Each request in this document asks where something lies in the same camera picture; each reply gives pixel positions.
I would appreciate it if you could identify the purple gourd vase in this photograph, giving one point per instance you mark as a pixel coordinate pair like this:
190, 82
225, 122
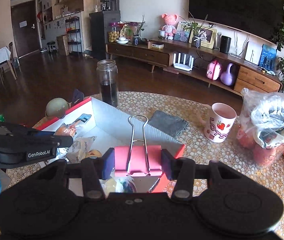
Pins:
227, 78

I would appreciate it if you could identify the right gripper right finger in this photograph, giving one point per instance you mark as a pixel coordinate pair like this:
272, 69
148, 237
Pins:
171, 167

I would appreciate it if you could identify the wooden tv cabinet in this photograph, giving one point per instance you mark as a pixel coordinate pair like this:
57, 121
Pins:
159, 53

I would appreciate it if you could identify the black television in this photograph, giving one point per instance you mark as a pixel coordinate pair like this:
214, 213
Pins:
262, 18

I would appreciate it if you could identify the jar of yellow snacks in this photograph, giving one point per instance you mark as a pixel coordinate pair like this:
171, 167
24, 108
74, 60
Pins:
114, 31

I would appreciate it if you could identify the pink plush bear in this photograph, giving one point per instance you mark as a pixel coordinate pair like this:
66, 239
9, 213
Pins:
170, 23

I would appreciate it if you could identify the glass jar with dark liquid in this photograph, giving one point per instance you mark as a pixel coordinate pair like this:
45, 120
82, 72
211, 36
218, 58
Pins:
107, 72

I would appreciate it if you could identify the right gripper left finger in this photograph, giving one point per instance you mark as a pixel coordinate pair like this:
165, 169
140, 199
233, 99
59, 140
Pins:
105, 164

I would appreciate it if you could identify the pink strawberry mug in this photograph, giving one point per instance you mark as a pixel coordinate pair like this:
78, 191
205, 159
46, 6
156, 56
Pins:
219, 123

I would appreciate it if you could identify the red cardboard box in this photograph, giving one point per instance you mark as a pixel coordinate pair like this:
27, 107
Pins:
111, 128

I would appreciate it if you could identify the yellow photo frame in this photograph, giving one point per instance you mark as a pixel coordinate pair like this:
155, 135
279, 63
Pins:
204, 37

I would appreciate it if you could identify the black smart speaker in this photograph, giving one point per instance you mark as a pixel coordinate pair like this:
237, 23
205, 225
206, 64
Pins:
225, 43

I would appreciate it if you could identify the grey cloth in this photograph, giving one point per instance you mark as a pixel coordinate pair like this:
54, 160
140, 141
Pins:
168, 124

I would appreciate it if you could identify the pink binder clip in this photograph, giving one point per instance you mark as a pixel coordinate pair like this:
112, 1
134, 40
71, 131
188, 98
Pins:
138, 159

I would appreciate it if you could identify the white wifi router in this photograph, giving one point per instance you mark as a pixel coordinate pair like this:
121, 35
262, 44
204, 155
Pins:
183, 61

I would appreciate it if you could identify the plastic bag of apples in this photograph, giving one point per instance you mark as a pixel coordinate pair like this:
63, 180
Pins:
261, 128

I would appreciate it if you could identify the orange bear shaped case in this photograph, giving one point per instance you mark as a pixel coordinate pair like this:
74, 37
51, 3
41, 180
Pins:
93, 154

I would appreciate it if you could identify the clear bag of candy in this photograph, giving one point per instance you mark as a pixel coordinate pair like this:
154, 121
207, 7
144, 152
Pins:
118, 185

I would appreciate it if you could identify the potted green plant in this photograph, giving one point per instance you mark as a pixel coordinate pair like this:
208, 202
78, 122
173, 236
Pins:
192, 25

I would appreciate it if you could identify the blue picture canvas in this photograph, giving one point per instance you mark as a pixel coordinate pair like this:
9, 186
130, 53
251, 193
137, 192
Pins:
268, 58

